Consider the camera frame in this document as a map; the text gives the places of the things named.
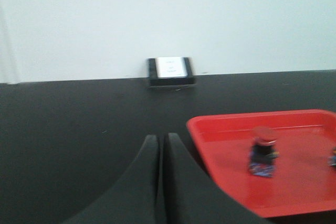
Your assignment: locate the red mushroom emergency stop button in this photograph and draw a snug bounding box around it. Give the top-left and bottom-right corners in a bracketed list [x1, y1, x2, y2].
[248, 126, 279, 178]

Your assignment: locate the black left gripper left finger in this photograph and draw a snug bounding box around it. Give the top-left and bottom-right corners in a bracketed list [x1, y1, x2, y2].
[64, 135, 160, 223]

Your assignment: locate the red plastic tray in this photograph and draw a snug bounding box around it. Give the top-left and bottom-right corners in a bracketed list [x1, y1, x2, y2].
[187, 110, 335, 218]

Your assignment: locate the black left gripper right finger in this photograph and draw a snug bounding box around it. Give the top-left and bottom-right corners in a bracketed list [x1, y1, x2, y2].
[163, 133, 269, 223]

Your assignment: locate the black white wall socket box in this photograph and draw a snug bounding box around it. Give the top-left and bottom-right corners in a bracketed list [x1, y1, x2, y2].
[146, 57, 196, 88]

